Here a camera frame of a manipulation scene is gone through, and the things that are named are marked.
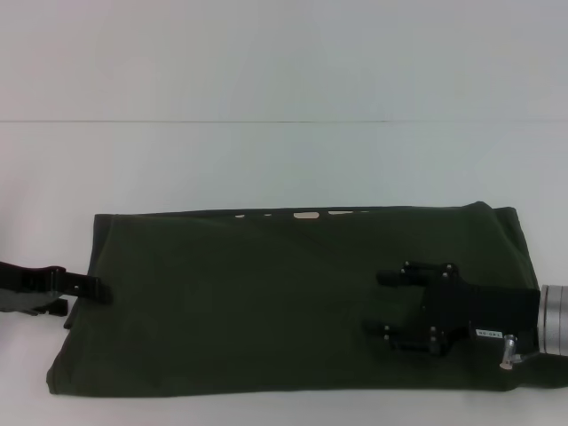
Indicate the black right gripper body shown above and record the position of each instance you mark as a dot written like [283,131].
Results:
[479,310]

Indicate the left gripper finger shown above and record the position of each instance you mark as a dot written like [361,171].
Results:
[84,286]

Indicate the dark green t-shirt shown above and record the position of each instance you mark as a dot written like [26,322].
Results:
[244,302]

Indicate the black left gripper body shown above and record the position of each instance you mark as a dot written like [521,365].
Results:
[24,279]

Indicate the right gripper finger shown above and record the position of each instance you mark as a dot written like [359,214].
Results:
[408,275]
[399,335]

